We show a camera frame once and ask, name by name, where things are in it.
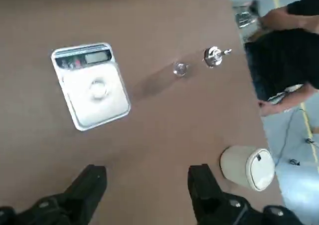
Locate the person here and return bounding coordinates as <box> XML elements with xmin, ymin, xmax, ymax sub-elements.
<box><xmin>244</xmin><ymin>0</ymin><xmax>319</xmax><ymax>117</ymax></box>

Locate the small empty clear glass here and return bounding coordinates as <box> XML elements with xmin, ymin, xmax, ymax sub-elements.
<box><xmin>172</xmin><ymin>61</ymin><xmax>190</xmax><ymax>78</ymax></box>

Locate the thin cable on floor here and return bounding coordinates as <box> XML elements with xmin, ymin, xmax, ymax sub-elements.
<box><xmin>275</xmin><ymin>107</ymin><xmax>317</xmax><ymax>166</ymax></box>

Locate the white cylindrical lidded container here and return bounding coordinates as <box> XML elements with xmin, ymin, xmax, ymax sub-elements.
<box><xmin>219</xmin><ymin>145</ymin><xmax>276</xmax><ymax>192</ymax></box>

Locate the small clear glass beaker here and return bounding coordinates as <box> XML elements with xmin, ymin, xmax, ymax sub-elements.
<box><xmin>88</xmin><ymin>76</ymin><xmax>111</xmax><ymax>102</ymax></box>

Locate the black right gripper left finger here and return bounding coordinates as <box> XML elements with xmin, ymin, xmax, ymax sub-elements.
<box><xmin>0</xmin><ymin>164</ymin><xmax>108</xmax><ymax>225</ymax></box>

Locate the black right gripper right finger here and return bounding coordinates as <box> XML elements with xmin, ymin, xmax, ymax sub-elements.
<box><xmin>187</xmin><ymin>163</ymin><xmax>304</xmax><ymax>225</ymax></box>

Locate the white digital kitchen scale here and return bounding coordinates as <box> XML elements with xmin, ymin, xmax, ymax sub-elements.
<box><xmin>50</xmin><ymin>42</ymin><xmax>132</xmax><ymax>132</ymax></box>

